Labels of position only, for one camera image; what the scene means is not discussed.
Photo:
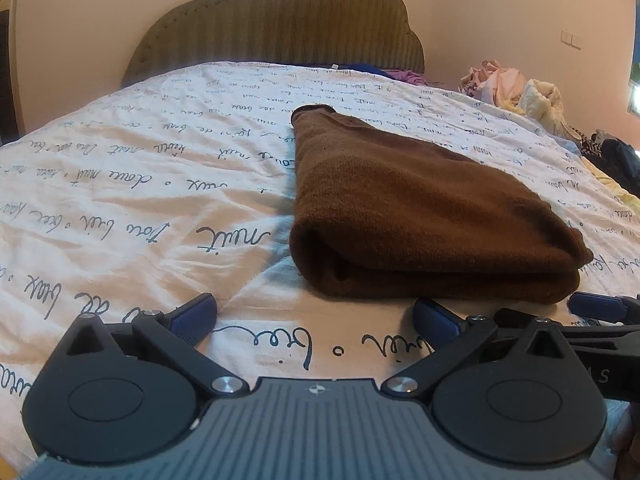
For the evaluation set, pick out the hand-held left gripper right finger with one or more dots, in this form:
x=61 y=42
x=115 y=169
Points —
x=435 y=322

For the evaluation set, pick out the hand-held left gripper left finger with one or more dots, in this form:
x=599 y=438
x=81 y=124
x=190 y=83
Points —
x=192 y=317

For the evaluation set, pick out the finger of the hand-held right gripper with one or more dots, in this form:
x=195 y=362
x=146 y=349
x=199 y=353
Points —
x=600 y=335
x=597 y=305

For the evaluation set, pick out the brown knit sweater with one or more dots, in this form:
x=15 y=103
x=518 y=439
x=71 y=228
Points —
x=410 y=210

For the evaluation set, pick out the pile of dark clothes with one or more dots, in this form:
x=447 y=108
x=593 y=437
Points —
x=615 y=157

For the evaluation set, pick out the white script-print bedspread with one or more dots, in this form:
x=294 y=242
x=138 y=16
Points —
x=150 y=185

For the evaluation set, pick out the cream crumpled cloth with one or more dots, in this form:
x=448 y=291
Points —
x=545 y=102

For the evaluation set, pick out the purple cloth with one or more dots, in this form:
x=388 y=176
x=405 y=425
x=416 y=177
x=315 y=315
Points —
x=407 y=77

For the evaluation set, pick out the blue cloth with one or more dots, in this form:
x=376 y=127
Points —
x=365 y=68

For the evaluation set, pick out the green upholstered headboard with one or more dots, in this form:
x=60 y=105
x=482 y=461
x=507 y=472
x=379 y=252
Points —
x=280 y=20

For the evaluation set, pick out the wooden bedside furniture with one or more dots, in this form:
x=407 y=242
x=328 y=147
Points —
x=10 y=60

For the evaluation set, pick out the white wall switch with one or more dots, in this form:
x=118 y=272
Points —
x=570 y=39

